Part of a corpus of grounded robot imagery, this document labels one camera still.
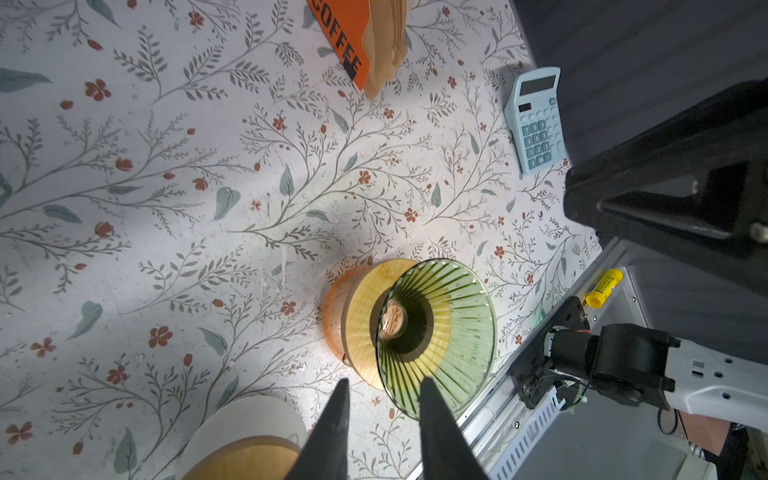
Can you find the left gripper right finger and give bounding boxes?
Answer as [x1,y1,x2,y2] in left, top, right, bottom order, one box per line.
[419,377,488,480]

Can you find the orange glass pitcher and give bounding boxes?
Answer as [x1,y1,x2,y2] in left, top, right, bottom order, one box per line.
[321,265,372,366]

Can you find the light blue calculator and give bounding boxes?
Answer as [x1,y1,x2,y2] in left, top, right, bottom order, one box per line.
[503,67,567,175]

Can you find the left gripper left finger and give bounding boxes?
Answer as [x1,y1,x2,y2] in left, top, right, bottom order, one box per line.
[285,379,350,480]

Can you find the white frosted mug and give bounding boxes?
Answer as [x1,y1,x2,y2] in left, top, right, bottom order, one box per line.
[176,396,308,479]

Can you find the orange coffee filter box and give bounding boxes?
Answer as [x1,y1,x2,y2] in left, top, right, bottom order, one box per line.
[307,0,372,91]

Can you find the green glass dripper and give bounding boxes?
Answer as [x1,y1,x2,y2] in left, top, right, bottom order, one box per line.
[375,258,496,420]

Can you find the brown paper coffee filters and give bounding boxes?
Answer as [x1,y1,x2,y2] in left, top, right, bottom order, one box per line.
[363,0,409,100]

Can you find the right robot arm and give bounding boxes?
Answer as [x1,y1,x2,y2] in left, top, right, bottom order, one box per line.
[544,80,767,430]

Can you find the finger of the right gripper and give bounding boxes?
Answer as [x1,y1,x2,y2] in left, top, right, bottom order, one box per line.
[563,80,767,294]

